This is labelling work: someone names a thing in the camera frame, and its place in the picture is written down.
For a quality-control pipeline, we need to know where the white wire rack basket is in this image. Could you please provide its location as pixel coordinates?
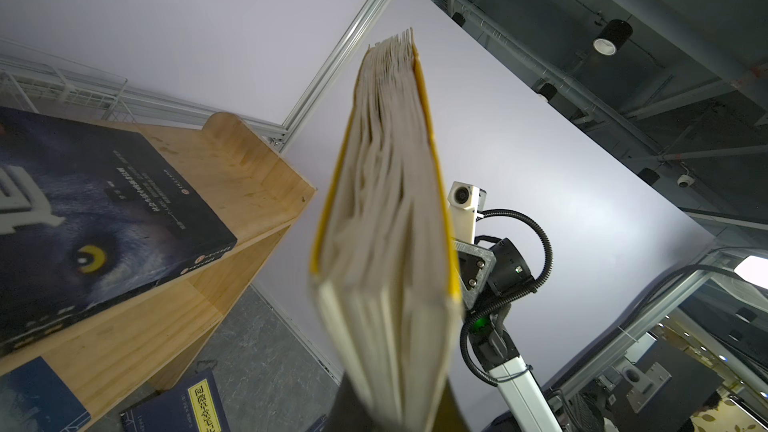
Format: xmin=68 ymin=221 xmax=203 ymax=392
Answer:
xmin=0 ymin=39 xmax=289 ymax=145

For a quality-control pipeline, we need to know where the black wolf cover book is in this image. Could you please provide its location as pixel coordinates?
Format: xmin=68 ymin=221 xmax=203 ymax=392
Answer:
xmin=1 ymin=107 xmax=237 ymax=354

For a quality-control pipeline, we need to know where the navy book yellow label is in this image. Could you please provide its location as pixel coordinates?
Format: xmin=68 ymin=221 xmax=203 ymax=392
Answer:
xmin=1 ymin=357 xmax=92 ymax=432
xmin=120 ymin=369 xmax=231 ymax=432

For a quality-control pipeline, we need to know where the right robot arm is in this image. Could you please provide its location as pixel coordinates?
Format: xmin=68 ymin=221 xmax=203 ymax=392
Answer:
xmin=449 ymin=206 xmax=561 ymax=431

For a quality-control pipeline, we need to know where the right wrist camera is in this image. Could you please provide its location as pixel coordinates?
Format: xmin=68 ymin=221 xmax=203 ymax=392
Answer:
xmin=448 ymin=181 xmax=487 ymax=244

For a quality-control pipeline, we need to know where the wooden two-tier bookshelf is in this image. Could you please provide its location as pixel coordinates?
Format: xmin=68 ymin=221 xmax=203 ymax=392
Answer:
xmin=1 ymin=112 xmax=315 ymax=427

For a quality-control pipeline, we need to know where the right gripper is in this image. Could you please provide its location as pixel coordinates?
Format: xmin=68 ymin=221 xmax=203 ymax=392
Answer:
xmin=454 ymin=238 xmax=533 ymax=311

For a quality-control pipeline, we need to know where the yellow folder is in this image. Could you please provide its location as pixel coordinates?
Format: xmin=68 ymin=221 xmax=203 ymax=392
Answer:
xmin=310 ymin=30 xmax=464 ymax=431

